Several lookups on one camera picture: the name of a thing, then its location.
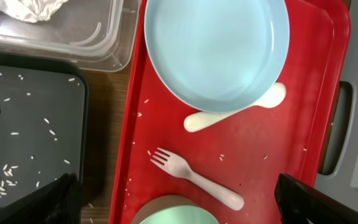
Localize light blue plate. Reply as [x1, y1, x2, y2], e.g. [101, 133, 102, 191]
[144, 0, 290, 113]

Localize red serving tray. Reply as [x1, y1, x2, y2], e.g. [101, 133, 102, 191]
[109, 0, 351, 223]

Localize white napkin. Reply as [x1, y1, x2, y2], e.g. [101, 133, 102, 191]
[0, 0, 68, 23]

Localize mint green bowl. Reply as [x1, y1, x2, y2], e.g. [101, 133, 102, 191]
[131, 195, 219, 224]

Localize white plastic fork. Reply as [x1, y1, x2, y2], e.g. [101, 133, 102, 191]
[150, 147, 245, 211]

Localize black waste tray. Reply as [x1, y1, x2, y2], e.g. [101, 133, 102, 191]
[0, 52, 89, 223]

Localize clear plastic bin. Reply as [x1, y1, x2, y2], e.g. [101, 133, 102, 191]
[0, 0, 141, 72]

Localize white plastic spoon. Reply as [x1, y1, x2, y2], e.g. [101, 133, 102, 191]
[183, 82, 287, 133]

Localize food leftovers with rice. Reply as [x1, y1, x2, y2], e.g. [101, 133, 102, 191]
[0, 68, 86, 208]

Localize grey dishwasher rack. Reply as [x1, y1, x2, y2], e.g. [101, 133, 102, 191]
[314, 1, 358, 212]

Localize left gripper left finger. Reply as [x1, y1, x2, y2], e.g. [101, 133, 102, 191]
[0, 173, 81, 224]

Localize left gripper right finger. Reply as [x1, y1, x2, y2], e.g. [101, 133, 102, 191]
[274, 174, 358, 224]

